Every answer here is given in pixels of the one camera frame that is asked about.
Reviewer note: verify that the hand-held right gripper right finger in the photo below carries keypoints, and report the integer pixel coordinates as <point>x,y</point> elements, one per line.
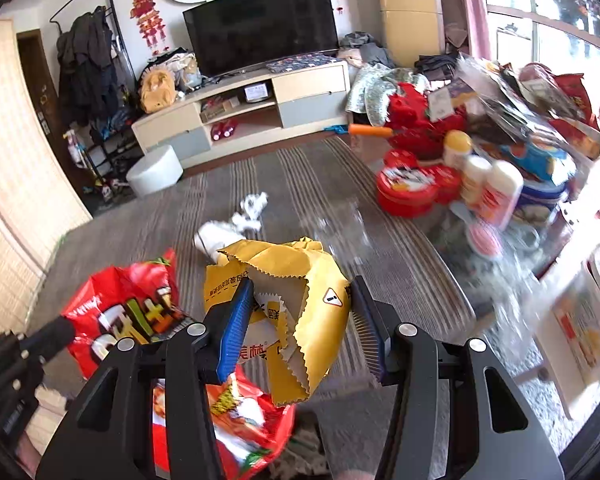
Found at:
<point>367,330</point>

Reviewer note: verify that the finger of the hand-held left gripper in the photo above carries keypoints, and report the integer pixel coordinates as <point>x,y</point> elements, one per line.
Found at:
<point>50,336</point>

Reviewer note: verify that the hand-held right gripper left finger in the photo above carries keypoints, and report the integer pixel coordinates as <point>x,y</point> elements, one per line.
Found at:
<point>235,330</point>

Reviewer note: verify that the red snack bag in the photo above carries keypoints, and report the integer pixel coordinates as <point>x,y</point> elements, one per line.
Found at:
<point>115,310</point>

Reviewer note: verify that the yellow snack wrapper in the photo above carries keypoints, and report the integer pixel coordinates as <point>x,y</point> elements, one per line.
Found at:
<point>300,270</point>

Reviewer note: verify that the white crumpled paper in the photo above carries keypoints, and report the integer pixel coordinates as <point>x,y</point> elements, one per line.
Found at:
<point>215,237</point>

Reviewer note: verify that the crumpled white tissue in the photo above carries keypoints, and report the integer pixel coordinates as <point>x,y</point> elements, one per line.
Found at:
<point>252,210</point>

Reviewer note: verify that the pink hairbrush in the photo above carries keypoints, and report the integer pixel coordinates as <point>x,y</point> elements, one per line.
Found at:
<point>485,240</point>

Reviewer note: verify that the red round tin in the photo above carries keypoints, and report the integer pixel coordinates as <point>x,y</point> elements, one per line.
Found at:
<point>410,187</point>

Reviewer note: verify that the bamboo blind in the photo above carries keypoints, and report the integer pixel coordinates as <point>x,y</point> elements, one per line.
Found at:
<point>15,185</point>

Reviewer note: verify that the grey plaid blanket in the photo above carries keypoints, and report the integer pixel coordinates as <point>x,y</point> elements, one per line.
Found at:
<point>305,185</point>

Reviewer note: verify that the white round stool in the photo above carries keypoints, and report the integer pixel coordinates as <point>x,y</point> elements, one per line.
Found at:
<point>155,170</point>

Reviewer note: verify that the white bottle red label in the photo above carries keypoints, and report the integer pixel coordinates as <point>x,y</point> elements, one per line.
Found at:
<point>500,195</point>
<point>475,180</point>

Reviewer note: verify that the black shoe rack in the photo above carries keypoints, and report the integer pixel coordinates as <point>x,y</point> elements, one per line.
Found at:
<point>105,150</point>

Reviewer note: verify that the orange toy stick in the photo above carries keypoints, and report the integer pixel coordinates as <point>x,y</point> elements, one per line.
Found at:
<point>370,130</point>

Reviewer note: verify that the blue toy piece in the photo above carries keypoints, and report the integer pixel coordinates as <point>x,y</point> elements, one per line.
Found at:
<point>336,129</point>

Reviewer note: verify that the yellow-lid jar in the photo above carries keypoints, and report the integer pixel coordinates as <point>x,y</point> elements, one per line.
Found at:
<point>457,147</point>

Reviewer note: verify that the white plastic storage box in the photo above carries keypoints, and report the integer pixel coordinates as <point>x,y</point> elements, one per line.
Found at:
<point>585,330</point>

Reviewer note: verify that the beige box in cabinet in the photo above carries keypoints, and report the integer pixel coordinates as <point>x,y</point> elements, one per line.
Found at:
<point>220,109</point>

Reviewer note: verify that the small screen device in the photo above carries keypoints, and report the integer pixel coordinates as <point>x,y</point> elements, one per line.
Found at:
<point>256,93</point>

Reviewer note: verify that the teal patterned cloth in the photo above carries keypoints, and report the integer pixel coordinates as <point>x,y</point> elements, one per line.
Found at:
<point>380,90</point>

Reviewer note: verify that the blue snack bag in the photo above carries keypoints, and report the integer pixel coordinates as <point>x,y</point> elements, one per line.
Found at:
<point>540,162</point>

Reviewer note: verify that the yellow plush backpack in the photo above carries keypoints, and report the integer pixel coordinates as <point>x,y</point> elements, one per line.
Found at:
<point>157,91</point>

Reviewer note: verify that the cream grey television cabinet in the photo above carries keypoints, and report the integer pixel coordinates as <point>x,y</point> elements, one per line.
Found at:
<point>305,85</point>

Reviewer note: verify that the dark folded clothes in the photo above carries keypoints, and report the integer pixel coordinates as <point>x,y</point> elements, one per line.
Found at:
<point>435,66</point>

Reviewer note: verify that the dark hanging coats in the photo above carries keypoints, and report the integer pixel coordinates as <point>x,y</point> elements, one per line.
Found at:
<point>87,65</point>

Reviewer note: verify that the blue patterned flat box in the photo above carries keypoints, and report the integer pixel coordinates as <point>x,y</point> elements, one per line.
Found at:
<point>300,62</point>

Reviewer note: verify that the pile of snack bags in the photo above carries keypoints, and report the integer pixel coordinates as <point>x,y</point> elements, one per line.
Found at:
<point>520,100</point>

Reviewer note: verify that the grey clothes pile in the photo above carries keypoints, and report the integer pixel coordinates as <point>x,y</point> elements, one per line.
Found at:
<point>367,47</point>

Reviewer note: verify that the black flat television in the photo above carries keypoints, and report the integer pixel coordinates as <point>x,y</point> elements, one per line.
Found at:
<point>260,27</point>

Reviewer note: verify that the cream standing air conditioner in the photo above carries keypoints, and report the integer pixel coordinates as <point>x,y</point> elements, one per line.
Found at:
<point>410,10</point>

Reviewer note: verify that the pink curtain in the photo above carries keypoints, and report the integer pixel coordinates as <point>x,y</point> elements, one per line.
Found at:
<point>462,5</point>

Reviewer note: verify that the white framed window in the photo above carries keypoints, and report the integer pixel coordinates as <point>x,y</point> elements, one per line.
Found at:
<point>535,15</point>

